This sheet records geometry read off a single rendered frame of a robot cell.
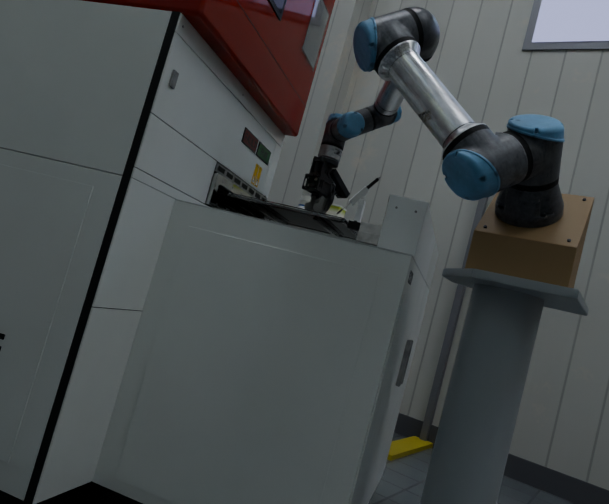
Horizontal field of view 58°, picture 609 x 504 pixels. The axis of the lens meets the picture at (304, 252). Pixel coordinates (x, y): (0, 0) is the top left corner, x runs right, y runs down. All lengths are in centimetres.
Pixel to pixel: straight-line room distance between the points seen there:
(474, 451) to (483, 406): 10
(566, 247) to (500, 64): 274
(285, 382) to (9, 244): 73
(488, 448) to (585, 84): 280
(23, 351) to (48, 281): 17
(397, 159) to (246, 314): 268
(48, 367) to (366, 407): 71
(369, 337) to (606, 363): 224
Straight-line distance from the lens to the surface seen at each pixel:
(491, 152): 120
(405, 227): 133
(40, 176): 144
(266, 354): 131
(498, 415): 131
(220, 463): 139
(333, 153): 179
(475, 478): 133
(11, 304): 143
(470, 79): 394
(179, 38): 140
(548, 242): 131
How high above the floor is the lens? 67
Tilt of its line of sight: 4 degrees up
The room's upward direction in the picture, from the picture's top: 15 degrees clockwise
